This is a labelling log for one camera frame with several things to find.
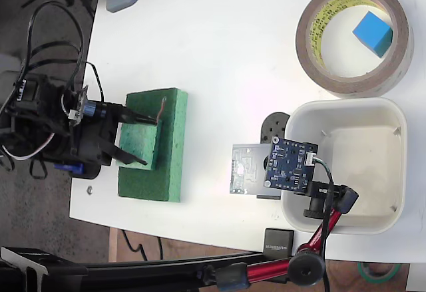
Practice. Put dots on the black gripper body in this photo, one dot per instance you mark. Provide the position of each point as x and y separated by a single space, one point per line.
93 140

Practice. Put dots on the blue cube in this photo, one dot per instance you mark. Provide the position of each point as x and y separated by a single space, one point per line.
371 31

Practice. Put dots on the black six-joint robot arm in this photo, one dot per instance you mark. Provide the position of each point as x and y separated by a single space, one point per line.
31 102

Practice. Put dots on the large brown tape roll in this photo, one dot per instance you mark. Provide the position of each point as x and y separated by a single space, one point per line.
401 66

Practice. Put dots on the green plastic ring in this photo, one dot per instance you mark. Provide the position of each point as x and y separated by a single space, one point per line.
366 273

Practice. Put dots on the small light green sponge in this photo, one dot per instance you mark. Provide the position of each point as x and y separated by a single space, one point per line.
136 142

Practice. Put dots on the blue base clamp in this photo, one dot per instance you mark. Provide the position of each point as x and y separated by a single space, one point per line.
71 169

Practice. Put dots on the large dark green sponge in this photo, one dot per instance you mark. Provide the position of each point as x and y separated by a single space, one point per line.
173 145

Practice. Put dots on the small metal nut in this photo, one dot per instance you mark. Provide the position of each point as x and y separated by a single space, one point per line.
89 190

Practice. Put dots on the wooden board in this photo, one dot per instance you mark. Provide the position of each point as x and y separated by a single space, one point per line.
116 245

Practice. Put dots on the silver grey circuit board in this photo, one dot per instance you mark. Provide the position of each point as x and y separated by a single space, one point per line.
244 169

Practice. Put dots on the black clamp block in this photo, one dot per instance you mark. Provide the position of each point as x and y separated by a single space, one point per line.
279 240

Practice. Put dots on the white plastic tub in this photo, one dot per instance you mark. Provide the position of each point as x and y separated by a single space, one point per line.
359 159

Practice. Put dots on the wrist camera with lens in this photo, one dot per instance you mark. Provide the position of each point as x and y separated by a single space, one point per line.
93 109

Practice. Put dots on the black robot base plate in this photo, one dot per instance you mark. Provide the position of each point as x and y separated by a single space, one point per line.
90 172

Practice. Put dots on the black metal rail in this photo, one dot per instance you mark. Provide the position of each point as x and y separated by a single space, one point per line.
133 272

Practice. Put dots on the black round disc mount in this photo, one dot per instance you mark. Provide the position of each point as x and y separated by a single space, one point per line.
274 124

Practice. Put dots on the blue camera circuit board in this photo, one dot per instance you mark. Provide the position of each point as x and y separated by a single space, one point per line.
291 165

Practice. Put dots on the red articulated camera stand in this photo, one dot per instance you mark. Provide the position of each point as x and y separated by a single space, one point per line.
319 235

